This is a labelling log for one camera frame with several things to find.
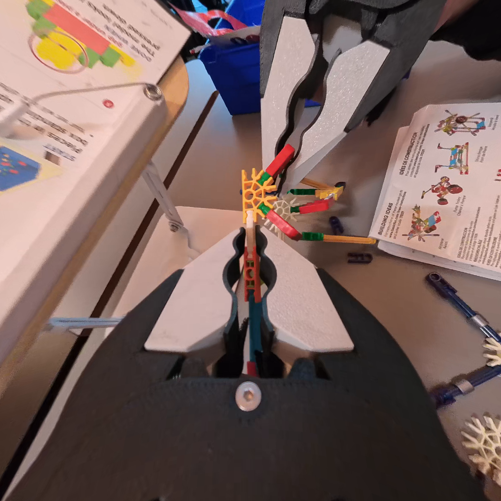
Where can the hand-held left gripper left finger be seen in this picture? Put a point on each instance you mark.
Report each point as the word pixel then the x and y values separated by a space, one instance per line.
pixel 191 313

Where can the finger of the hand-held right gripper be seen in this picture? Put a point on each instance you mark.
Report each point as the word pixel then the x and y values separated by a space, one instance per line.
pixel 278 78
pixel 352 90

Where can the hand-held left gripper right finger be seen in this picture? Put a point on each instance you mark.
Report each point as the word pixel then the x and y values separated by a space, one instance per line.
pixel 309 313

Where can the colourful construction toy model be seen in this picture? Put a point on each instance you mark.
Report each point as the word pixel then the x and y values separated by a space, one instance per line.
pixel 254 191

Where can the person's right forearm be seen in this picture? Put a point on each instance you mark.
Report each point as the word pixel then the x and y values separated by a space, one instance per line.
pixel 473 31

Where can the blue plastic box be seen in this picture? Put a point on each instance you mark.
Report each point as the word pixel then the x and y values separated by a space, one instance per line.
pixel 235 82

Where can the white printed booklet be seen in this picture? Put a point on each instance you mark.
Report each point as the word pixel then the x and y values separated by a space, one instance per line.
pixel 242 39

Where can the purple toy clip connector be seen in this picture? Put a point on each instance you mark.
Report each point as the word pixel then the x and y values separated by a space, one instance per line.
pixel 359 258
pixel 336 224

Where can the blue rod cross assembly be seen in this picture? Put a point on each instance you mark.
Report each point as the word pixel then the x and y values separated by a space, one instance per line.
pixel 446 287

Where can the white book stand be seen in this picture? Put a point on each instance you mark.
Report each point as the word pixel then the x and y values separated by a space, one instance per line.
pixel 98 188

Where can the printed instruction sheet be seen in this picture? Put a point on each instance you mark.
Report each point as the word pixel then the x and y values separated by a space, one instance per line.
pixel 129 23

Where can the illustrated toy leaflet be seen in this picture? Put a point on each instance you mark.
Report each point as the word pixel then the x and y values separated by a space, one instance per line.
pixel 450 215

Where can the cream snowflake toy connector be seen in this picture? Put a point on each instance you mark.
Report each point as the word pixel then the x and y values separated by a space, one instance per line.
pixel 485 442

